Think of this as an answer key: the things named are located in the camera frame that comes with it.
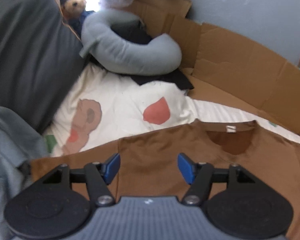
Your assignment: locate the brown printed t-shirt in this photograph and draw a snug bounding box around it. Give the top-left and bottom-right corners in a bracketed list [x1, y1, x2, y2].
[30, 119, 300, 240]

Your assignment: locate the blue denim garment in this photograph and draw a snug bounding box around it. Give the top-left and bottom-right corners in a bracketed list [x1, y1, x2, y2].
[0, 105, 49, 240]

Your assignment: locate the dark grey pillow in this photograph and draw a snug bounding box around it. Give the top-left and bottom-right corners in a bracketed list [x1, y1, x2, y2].
[0, 0, 87, 134]

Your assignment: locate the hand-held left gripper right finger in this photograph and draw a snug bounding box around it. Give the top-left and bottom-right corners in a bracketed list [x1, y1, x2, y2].
[177, 153, 257, 206]

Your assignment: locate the cream printed bear blanket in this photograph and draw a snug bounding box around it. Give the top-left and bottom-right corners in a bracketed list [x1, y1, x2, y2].
[42, 62, 300, 158]

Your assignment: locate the grey neck pillow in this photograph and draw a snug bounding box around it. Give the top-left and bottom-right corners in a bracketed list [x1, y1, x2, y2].
[79, 7, 182, 76]

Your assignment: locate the brown teddy bear toy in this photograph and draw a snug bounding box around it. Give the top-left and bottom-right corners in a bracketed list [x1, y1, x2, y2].
[58, 0, 95, 34]

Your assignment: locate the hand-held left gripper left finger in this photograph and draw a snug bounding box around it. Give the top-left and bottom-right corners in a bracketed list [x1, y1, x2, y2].
[41, 153, 121, 207]

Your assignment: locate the flattened cardboard sheet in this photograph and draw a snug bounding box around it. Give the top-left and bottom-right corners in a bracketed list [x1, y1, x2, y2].
[130, 0, 300, 140]

